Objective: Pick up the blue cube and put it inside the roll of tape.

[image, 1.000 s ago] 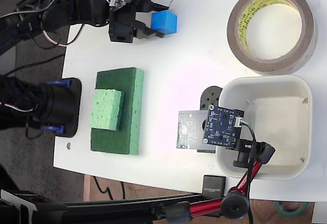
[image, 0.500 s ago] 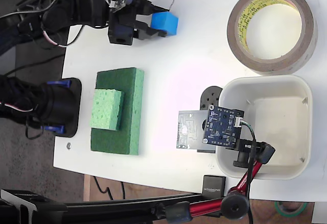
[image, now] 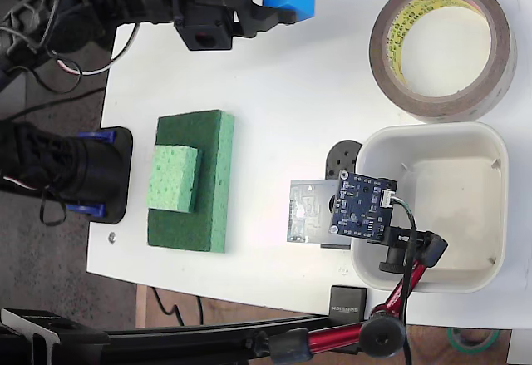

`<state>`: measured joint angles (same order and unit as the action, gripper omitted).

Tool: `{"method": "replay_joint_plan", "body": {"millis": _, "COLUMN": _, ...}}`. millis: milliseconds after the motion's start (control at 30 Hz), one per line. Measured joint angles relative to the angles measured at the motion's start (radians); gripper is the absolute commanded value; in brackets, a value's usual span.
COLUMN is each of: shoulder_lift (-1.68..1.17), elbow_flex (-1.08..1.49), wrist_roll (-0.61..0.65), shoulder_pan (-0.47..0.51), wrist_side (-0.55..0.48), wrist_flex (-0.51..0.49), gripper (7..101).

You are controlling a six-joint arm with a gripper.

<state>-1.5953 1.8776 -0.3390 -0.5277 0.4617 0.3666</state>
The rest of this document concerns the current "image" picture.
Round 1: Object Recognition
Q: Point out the red articulated camera stand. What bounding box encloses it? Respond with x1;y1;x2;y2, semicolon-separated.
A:
268;225;450;362

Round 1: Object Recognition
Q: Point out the silver grey circuit board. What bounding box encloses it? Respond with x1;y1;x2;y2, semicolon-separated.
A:
284;179;340;246

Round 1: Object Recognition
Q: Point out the white arm wire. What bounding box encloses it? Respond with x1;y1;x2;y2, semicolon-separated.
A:
53;22;141;76

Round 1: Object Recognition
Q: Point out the green plastic ring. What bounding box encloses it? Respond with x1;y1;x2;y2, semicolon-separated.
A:
446;327;500;356

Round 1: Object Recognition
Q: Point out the black clamp block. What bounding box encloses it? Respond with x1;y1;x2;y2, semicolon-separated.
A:
329;284;369;321

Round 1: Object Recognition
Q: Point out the blue camera circuit board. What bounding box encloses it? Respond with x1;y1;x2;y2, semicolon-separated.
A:
329;169;399;242

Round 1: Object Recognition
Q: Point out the blue base clamp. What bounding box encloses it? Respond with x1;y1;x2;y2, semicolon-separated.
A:
66;203;106;219
77;131;116;145

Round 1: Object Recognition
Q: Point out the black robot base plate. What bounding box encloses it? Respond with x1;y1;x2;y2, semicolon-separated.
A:
88;126;135;225

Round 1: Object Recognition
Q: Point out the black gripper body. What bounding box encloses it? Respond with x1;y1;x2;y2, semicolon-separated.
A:
168;0;267;52

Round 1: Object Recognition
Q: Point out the large brown tape roll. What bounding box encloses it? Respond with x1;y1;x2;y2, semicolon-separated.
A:
368;0;519;125

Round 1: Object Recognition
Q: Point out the large dark green sponge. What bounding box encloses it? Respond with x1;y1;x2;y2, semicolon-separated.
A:
146;109;237;254

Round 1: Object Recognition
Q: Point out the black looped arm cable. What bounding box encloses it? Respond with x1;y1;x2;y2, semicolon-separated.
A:
0;23;84;94

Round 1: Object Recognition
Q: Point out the black metal rail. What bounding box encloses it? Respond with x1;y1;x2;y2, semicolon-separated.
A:
0;307;333;365

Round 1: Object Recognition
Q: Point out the wooden board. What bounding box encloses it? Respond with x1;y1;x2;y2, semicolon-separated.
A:
135;284;510;365

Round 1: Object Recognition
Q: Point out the white plastic tub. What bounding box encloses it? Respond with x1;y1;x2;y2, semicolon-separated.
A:
349;121;510;294

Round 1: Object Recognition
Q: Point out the dark camera board cable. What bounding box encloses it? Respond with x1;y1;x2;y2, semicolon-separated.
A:
390;196;419;365

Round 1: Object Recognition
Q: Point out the small light green sponge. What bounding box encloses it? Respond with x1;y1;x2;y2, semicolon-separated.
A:
146;144;204;214

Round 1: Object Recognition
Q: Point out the black round disc mount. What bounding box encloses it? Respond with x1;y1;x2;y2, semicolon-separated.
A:
323;139;364;184

